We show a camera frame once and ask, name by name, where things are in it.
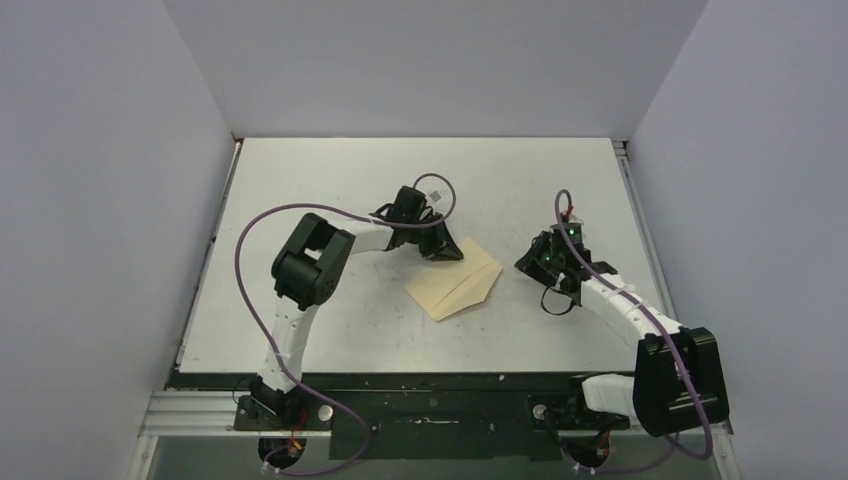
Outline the cream paper envelope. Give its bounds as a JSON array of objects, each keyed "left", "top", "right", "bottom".
[{"left": 404, "top": 237, "right": 503, "bottom": 322}]

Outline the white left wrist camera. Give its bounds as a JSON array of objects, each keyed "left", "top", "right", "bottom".
[{"left": 427, "top": 190, "right": 445, "bottom": 205}]

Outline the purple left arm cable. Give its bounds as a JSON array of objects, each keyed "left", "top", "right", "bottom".
[{"left": 233, "top": 173, "right": 458, "bottom": 477}]

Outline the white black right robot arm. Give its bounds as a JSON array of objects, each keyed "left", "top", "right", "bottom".
[{"left": 515, "top": 223, "right": 730, "bottom": 437}]

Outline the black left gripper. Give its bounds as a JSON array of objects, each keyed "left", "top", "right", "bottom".
[{"left": 405, "top": 213, "right": 461, "bottom": 262}]

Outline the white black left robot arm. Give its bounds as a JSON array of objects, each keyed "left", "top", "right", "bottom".
[{"left": 233, "top": 185, "right": 464, "bottom": 431}]

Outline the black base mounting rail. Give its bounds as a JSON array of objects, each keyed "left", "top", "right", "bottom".
[{"left": 165, "top": 370, "right": 700, "bottom": 475}]

